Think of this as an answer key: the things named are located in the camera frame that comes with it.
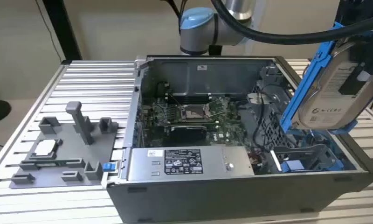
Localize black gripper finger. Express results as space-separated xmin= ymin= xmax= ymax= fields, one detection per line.
xmin=339 ymin=70 xmax=373 ymax=95

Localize hard disk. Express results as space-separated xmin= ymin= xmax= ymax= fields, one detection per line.
xmin=280 ymin=22 xmax=373 ymax=136

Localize perforated metal drive cage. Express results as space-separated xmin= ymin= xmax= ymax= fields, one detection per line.
xmin=239 ymin=65 xmax=299 ymax=150

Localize green motherboard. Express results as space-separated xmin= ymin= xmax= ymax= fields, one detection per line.
xmin=140 ymin=95 xmax=252 ymax=149

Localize metal socket cover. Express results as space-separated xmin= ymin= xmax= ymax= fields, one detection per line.
xmin=205 ymin=98 xmax=231 ymax=117

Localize CPU socket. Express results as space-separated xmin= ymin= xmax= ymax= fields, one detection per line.
xmin=180 ymin=104 xmax=213 ymax=121

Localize dark grey PC case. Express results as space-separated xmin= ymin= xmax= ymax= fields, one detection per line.
xmin=107 ymin=55 xmax=373 ymax=224

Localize silver power supply unit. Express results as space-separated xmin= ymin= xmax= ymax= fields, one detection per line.
xmin=124 ymin=146 xmax=256 ymax=182

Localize grey parts rack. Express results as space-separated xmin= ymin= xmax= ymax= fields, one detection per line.
xmin=9 ymin=101 xmax=121 ymax=189

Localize green RAM stick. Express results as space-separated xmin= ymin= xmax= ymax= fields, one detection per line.
xmin=21 ymin=160 xmax=84 ymax=167

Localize silver CPU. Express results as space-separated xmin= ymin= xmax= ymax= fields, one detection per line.
xmin=33 ymin=140 xmax=59 ymax=156

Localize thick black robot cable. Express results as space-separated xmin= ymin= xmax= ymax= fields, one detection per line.
xmin=209 ymin=0 xmax=373 ymax=45

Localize red black wire bundle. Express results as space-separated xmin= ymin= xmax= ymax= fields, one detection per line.
xmin=248 ymin=149 xmax=268 ymax=169

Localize black cable behind arm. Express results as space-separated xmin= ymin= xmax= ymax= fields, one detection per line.
xmin=169 ymin=0 xmax=191 ymax=23

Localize black upright post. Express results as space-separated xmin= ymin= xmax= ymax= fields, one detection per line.
xmin=43 ymin=0 xmax=84 ymax=61

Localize thin dark wall cable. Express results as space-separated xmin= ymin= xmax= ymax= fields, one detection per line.
xmin=36 ymin=0 xmax=63 ymax=61

